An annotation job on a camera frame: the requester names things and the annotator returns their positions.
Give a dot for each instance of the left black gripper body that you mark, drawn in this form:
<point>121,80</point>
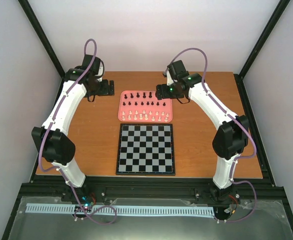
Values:
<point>99,90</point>

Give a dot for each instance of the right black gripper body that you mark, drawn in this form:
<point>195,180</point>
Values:
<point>171,93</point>

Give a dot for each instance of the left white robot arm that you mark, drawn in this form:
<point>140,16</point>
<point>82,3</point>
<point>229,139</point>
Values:
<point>51,139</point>

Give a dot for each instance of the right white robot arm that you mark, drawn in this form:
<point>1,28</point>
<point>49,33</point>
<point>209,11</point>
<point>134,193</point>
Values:
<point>231,129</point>

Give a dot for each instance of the pink plastic tray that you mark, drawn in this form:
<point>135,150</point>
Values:
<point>156,107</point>

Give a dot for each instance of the black white chessboard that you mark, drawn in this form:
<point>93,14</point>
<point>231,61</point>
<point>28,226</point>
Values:
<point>146,150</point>

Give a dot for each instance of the black aluminium frame rail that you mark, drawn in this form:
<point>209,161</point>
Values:
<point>195,190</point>

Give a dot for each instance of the light blue slotted cable duct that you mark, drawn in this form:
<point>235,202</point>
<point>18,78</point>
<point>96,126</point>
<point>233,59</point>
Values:
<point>123,210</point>

